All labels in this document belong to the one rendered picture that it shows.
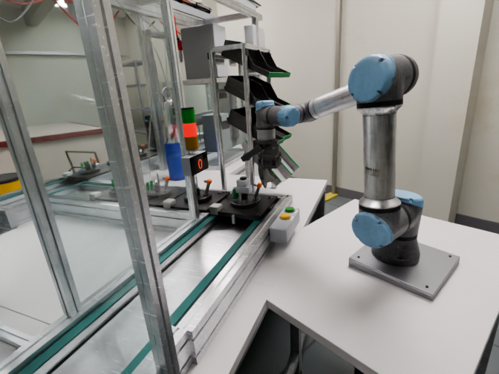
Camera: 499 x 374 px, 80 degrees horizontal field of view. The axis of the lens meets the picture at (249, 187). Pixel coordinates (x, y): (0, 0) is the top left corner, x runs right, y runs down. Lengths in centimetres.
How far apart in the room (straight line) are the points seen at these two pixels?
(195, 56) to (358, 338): 224
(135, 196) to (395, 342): 70
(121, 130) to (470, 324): 93
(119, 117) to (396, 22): 341
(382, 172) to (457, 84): 233
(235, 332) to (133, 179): 55
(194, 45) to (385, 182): 202
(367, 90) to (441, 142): 243
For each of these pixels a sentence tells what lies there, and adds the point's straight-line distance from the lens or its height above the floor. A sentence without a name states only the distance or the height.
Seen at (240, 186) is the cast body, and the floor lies 106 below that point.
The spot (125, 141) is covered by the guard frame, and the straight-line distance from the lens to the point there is 45.
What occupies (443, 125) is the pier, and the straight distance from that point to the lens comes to 321.
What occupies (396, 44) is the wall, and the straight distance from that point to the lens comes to 365.
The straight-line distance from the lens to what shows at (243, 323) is 89.
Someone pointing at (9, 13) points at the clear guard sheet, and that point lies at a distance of 40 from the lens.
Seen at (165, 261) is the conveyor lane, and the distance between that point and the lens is 106.
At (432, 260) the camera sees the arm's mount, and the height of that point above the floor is 89.
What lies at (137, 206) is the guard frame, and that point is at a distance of 47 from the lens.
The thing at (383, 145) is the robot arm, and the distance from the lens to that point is 88.
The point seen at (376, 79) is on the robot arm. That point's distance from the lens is 83.
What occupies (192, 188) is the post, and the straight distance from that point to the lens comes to 121.
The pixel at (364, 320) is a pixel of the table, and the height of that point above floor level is 86.
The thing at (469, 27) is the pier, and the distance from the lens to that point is 317.
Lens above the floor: 148
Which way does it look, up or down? 19 degrees down
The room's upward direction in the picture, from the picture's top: 4 degrees counter-clockwise
